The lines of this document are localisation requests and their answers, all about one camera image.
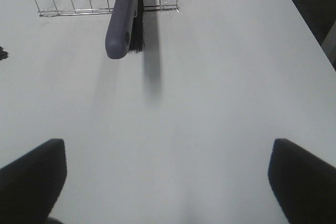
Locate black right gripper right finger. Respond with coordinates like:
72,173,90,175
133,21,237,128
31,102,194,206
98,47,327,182
268,138,335,223

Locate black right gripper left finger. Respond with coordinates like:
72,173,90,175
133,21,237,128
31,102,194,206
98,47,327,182
1,138,67,223

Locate pile of coffee beans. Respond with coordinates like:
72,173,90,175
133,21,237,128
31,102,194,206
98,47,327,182
0,47,8,60

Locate purple hand brush black bristles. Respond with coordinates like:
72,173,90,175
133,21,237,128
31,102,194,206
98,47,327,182
105,0,144,59

